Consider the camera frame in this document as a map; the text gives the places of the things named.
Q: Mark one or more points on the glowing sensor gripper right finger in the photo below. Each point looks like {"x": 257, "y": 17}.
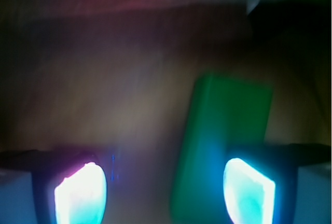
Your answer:
{"x": 278, "y": 183}

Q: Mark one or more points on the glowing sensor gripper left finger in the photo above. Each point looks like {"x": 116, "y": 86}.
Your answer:
{"x": 61, "y": 186}

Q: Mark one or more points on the green rectangular block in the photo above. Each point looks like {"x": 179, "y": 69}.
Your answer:
{"x": 223, "y": 112}

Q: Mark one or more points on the brown paper bag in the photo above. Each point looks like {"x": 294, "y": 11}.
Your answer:
{"x": 117, "y": 76}

